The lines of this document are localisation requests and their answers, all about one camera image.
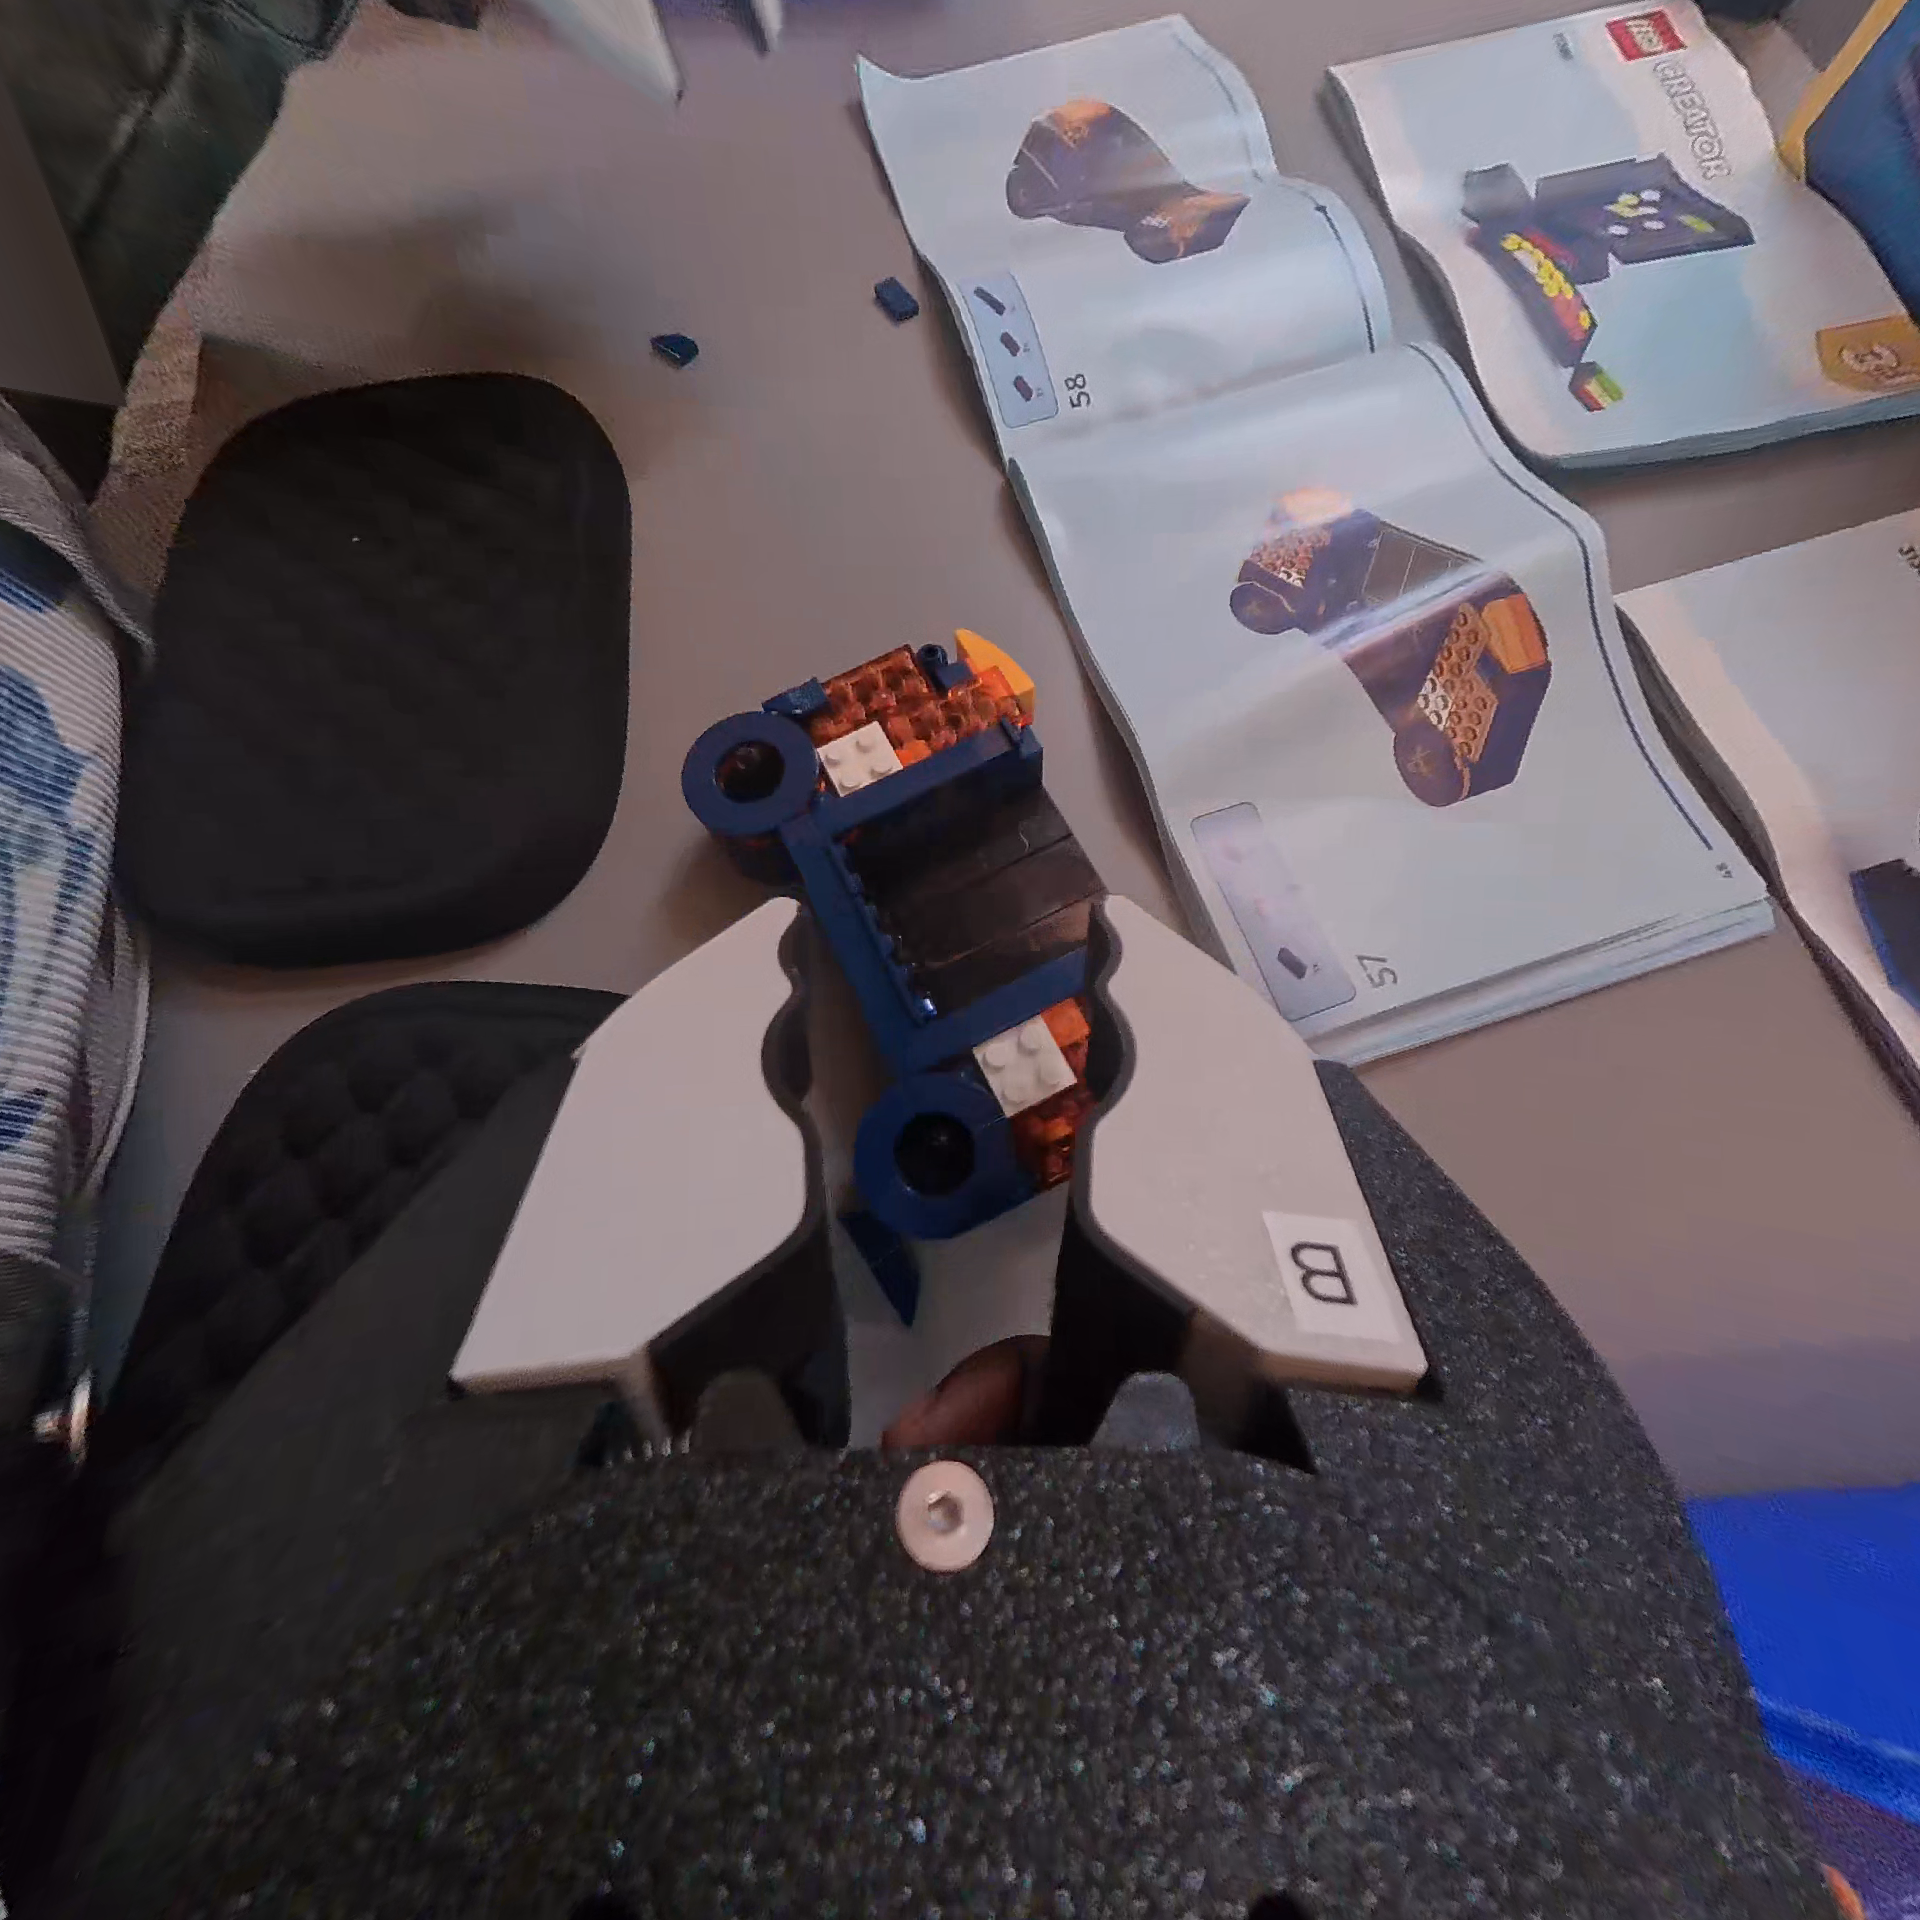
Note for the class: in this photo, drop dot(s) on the open toy instruction booklet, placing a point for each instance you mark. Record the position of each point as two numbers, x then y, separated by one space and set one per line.
1202 495

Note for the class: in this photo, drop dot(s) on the blue orange toy brick model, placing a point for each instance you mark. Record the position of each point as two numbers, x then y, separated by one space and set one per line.
960 870

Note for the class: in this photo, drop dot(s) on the black padded mat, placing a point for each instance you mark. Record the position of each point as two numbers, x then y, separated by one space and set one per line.
330 1142
376 661

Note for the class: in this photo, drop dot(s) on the grey denim jacket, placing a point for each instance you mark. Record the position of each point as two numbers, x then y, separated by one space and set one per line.
149 150

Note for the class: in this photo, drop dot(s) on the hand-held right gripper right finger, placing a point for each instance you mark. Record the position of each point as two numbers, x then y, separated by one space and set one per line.
1244 1186

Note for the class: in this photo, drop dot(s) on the toy brick set box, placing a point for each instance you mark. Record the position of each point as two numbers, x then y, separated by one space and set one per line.
1875 165

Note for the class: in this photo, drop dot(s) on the closed instruction booklet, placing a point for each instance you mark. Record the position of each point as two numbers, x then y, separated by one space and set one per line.
1652 301
1756 676

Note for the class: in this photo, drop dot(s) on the person's right hand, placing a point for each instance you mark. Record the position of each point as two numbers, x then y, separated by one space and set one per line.
967 1403

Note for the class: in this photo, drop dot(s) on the blue plastic bin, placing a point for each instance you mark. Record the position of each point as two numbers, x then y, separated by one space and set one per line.
1830 1651

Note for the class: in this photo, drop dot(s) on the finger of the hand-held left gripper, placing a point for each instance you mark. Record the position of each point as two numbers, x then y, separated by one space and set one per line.
763 20
623 30

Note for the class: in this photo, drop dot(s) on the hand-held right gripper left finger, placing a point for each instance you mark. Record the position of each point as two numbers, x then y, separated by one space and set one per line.
661 1186

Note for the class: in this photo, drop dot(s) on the small dark blue brick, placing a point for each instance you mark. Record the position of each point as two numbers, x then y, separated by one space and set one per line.
676 350
896 299

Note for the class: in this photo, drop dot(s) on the striped white blue shirt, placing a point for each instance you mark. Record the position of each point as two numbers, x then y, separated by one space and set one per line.
61 781

